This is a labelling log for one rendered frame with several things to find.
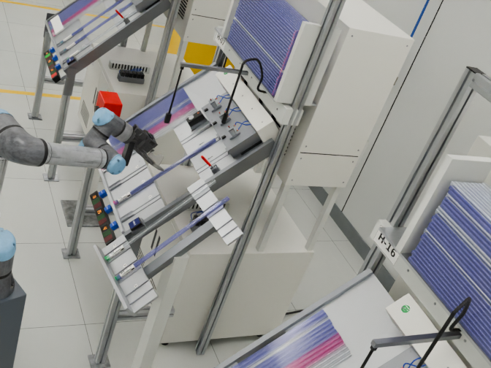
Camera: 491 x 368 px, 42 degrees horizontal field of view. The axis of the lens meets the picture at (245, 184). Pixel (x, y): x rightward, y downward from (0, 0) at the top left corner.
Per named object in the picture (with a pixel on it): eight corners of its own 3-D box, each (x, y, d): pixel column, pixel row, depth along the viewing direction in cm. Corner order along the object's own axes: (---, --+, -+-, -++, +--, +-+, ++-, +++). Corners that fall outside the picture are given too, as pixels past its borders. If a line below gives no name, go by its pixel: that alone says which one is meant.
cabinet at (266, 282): (155, 353, 308) (189, 254, 278) (122, 255, 359) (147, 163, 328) (272, 341, 339) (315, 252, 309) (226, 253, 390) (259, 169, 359)
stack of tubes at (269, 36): (272, 96, 248) (297, 31, 235) (226, 39, 285) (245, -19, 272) (300, 99, 254) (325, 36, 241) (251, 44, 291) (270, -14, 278)
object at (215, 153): (208, 190, 263) (203, 183, 259) (164, 109, 310) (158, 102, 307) (277, 147, 262) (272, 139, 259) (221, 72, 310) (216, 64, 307)
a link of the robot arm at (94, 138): (87, 160, 242) (105, 137, 241) (71, 144, 248) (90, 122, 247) (100, 166, 249) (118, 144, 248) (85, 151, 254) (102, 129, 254)
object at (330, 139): (218, 346, 324) (349, 27, 238) (177, 253, 375) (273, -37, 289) (327, 336, 356) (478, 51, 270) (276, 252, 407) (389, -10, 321)
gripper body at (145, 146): (159, 145, 259) (138, 131, 251) (145, 160, 261) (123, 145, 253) (154, 135, 265) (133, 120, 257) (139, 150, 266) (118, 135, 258)
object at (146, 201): (128, 236, 261) (125, 232, 259) (96, 148, 309) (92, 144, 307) (168, 211, 261) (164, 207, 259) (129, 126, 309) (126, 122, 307)
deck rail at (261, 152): (131, 244, 262) (123, 236, 257) (130, 242, 263) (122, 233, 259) (279, 150, 261) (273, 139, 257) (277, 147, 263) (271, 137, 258)
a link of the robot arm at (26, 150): (18, 142, 201) (133, 155, 241) (2, 124, 207) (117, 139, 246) (4, 173, 205) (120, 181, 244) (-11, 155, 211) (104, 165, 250)
